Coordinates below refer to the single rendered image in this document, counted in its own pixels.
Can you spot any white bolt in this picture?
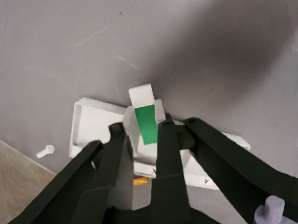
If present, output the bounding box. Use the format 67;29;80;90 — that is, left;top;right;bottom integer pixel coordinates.
37;145;54;158

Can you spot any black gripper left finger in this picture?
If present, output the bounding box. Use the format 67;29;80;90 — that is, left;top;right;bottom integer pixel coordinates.
8;106;140;224

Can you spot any white rack of three bins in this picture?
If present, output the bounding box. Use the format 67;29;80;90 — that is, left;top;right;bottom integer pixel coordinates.
69;97;251;190

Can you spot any green and white eraser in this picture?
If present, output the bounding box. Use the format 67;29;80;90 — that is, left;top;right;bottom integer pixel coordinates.
129;84;158;146

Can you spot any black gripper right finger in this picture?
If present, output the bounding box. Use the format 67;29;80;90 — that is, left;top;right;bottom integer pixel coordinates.
149;99;298;224

